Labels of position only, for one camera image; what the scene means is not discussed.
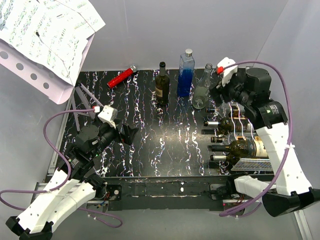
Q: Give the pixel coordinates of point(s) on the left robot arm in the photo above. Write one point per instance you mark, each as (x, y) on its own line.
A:
(70, 187)

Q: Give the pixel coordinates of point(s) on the dark green wine bottle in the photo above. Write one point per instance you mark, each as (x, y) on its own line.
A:
(162, 85)

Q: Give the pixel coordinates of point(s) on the clear glass bottle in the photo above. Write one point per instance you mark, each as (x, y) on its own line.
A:
(202, 89)

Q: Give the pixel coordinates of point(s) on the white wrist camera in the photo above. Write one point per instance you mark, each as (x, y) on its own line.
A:
(108, 115)
(226, 68)

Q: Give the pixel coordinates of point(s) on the blue square glass bottle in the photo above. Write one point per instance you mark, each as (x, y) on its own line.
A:
(186, 72)

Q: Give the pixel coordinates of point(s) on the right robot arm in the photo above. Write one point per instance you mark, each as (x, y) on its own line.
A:
(289, 190)

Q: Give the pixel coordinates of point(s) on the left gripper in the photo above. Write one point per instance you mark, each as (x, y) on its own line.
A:
(127, 136)

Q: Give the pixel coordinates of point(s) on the white wire wine rack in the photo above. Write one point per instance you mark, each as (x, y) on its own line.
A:
(251, 164)

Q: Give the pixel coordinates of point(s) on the bottom wine bottle silver foil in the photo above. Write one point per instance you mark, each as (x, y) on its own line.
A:
(225, 158)

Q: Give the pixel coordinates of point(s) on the dark wine bottle white label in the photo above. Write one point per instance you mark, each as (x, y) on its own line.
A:
(242, 148)

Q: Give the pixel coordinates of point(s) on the lilac music stand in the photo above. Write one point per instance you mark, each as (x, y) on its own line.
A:
(40, 77)

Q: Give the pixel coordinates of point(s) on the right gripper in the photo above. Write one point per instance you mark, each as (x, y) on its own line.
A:
(218, 90)

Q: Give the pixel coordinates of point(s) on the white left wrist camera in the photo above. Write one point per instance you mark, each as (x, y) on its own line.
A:
(108, 115)

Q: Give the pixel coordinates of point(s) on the sheet music pages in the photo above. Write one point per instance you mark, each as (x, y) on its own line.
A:
(52, 33)

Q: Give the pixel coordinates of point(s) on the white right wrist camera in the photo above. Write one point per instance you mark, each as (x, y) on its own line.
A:
(226, 68)

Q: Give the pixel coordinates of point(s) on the red glitter microphone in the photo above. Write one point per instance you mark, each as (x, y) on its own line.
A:
(121, 77)

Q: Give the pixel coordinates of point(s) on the wine bottle silver foil lower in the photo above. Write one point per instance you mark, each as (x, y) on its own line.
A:
(227, 125)

